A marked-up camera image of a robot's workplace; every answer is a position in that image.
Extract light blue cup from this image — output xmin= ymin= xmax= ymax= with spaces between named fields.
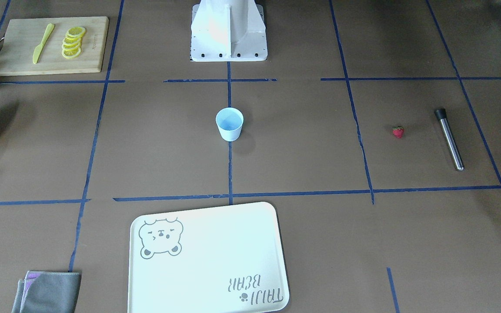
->
xmin=215 ymin=107 xmax=244 ymax=142

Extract cream bear tray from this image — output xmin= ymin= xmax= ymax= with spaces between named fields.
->
xmin=127 ymin=202 xmax=290 ymax=313

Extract red strawberry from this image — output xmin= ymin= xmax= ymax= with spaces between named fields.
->
xmin=392 ymin=126 xmax=405 ymax=139

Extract steel muddler black head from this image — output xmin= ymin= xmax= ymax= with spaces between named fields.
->
xmin=434 ymin=108 xmax=464 ymax=172

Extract lemon slices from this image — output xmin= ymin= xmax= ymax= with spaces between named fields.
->
xmin=61 ymin=26 xmax=86 ymax=59

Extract bamboo cutting board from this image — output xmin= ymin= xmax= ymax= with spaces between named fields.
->
xmin=0 ymin=17 xmax=109 ymax=77

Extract yellow plastic knife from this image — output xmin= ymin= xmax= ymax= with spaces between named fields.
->
xmin=32 ymin=23 xmax=54 ymax=64

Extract grey purple folded cloth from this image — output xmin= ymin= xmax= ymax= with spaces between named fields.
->
xmin=11 ymin=271 xmax=81 ymax=313

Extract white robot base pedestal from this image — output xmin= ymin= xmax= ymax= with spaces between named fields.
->
xmin=190 ymin=0 xmax=268 ymax=62

